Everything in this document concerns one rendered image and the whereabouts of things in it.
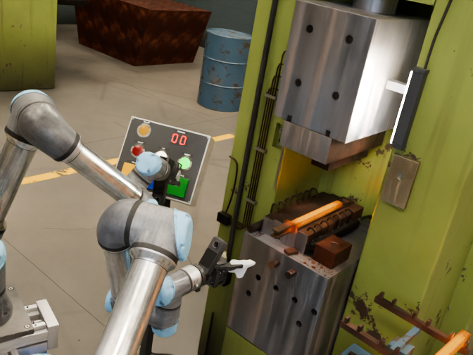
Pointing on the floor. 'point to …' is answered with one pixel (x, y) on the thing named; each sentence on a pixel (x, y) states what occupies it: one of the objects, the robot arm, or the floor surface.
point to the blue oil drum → (223, 69)
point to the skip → (142, 30)
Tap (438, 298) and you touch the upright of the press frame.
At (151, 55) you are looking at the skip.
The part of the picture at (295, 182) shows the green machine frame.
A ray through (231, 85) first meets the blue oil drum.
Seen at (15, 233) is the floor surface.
